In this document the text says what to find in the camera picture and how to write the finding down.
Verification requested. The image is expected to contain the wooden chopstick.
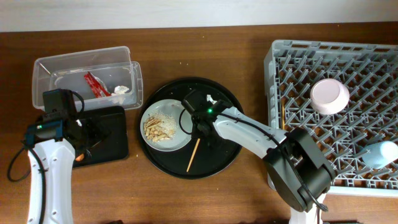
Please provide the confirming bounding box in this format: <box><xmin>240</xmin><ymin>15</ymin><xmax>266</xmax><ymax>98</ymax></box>
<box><xmin>281</xmin><ymin>103</ymin><xmax>285</xmax><ymax>130</ymax></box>
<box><xmin>186</xmin><ymin>138</ymin><xmax>201</xmax><ymax>172</ymax></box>

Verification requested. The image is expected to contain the orange carrot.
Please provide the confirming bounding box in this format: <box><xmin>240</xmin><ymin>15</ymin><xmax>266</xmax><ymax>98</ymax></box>
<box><xmin>75</xmin><ymin>154</ymin><xmax>85</xmax><ymax>162</ymax></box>

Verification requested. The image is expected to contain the white rice pile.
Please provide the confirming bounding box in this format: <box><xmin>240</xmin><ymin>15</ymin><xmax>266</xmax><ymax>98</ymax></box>
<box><xmin>150</xmin><ymin>111</ymin><xmax>177</xmax><ymax>138</ymax></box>

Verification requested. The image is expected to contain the grey round plate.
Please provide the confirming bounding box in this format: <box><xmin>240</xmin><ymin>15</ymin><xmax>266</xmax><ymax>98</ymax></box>
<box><xmin>139</xmin><ymin>99</ymin><xmax>193</xmax><ymax>152</ymax></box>

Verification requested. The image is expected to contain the white tissue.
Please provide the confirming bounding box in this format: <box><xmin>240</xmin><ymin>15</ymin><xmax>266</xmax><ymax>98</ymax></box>
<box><xmin>111</xmin><ymin>86</ymin><xmax>130</xmax><ymax>105</ymax></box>

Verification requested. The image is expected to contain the red snack wrapper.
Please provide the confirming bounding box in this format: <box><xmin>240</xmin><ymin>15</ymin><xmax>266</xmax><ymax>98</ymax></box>
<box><xmin>84</xmin><ymin>72</ymin><xmax>111</xmax><ymax>98</ymax></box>

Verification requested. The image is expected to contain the peanut shells pile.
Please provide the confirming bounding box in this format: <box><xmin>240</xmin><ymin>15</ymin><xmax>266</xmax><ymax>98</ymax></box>
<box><xmin>143</xmin><ymin>117</ymin><xmax>172</xmax><ymax>142</ymax></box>

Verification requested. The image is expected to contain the pink white bowl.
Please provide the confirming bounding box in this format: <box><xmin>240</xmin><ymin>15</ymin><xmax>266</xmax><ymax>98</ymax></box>
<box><xmin>310</xmin><ymin>78</ymin><xmax>349</xmax><ymax>115</ymax></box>

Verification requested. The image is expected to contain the light blue plastic cup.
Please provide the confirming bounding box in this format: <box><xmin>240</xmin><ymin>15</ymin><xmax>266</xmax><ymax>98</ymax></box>
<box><xmin>362</xmin><ymin>141</ymin><xmax>398</xmax><ymax>169</ymax></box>

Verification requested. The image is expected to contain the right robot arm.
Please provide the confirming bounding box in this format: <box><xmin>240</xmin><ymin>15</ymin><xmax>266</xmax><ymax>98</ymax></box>
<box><xmin>182</xmin><ymin>90</ymin><xmax>336</xmax><ymax>223</ymax></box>

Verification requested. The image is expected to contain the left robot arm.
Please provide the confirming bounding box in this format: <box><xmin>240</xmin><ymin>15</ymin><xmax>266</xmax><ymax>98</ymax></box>
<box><xmin>22</xmin><ymin>89</ymin><xmax>110</xmax><ymax>223</ymax></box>

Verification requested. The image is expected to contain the grey dishwasher rack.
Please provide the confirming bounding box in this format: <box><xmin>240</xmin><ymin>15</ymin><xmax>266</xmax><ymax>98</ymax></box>
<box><xmin>264</xmin><ymin>40</ymin><xmax>397</xmax><ymax>198</ymax></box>

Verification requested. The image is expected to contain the black rectangular tray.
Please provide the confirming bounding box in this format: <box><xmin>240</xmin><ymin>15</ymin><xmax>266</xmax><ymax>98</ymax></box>
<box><xmin>37</xmin><ymin>105</ymin><xmax>130</xmax><ymax>169</ymax></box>

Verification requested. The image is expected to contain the round black serving tray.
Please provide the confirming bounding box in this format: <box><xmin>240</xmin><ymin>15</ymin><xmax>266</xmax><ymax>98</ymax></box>
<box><xmin>139</xmin><ymin>77</ymin><xmax>243</xmax><ymax>179</ymax></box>

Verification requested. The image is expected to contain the clear plastic bin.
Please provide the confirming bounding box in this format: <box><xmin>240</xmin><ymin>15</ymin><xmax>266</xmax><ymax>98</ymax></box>
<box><xmin>32</xmin><ymin>46</ymin><xmax>144</xmax><ymax>111</ymax></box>

